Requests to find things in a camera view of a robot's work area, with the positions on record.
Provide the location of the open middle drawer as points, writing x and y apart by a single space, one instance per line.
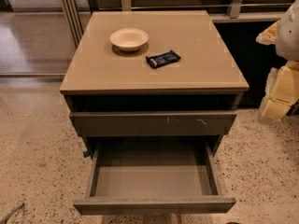
153 178

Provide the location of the dark blue rxbar wrapper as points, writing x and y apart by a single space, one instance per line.
160 60

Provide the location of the closed top drawer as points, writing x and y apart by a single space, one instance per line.
190 123

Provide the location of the white ceramic bowl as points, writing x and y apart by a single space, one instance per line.
129 39

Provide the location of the metal rod on floor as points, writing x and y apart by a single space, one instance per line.
4 219

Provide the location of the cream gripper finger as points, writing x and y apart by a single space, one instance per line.
281 91
269 35

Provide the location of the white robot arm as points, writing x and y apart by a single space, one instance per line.
287 44

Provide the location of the blue tape piece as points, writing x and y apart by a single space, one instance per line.
86 154

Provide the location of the grey drawer cabinet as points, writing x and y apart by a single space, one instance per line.
103 78

